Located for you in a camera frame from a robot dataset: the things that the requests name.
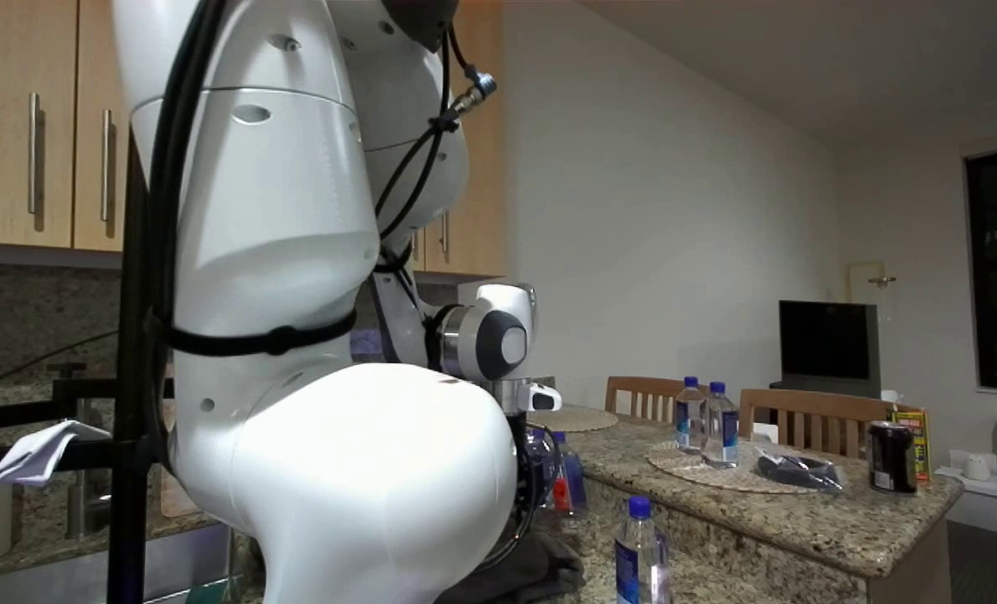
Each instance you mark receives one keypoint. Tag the dark jar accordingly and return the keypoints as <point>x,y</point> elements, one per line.
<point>891,457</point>

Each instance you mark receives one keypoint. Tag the wooden dining chair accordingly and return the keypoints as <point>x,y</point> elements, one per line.
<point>821,417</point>
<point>642,398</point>

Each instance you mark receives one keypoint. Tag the white low sofa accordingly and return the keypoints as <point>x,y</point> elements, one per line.
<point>990,490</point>

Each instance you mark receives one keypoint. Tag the round wooden board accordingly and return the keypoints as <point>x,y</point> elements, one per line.
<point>575,417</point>

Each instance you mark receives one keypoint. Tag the flat screen television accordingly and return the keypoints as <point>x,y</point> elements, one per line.
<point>826,348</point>

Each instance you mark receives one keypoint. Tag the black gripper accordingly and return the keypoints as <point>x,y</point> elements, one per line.
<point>532,562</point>

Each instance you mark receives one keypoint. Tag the white crumpled paper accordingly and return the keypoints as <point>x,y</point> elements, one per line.
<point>34,450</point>

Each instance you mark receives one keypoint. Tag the yellow box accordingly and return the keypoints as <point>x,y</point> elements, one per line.
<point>911,413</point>

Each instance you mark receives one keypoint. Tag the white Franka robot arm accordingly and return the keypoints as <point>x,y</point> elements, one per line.
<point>297,224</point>

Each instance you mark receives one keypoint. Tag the plastic water bottle blue cap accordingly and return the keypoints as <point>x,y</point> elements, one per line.
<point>722,431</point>
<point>690,417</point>
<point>641,556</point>

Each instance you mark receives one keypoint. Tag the dark crumpled bag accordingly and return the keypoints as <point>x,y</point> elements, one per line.
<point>798,473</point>

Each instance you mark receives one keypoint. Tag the pack of water bottles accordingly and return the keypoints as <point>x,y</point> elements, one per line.
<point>559,473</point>

